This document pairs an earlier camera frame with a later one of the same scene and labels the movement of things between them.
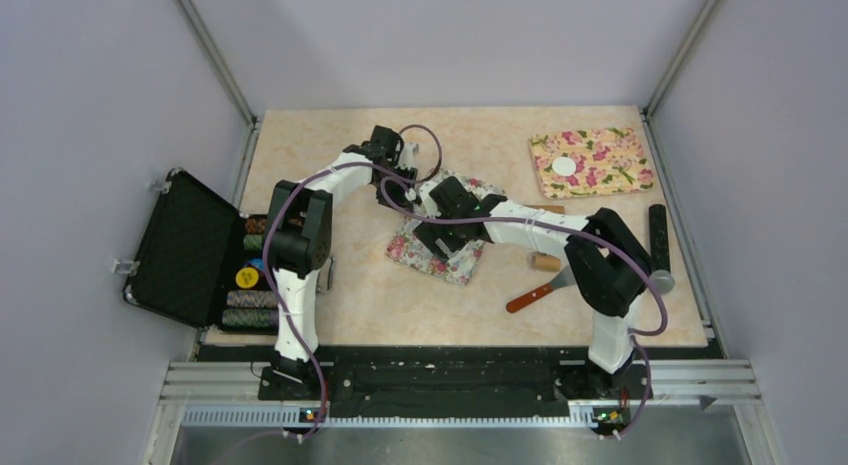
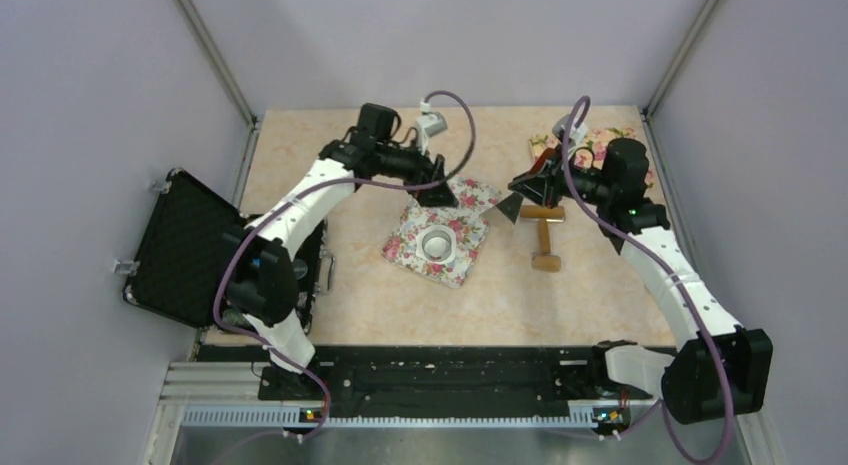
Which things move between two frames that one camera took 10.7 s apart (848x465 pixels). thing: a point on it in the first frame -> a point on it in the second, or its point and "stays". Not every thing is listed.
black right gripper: [434, 232] -> [544, 187]
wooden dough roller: [542, 260] stays
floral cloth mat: [406, 247] stays
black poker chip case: [202, 262] stays
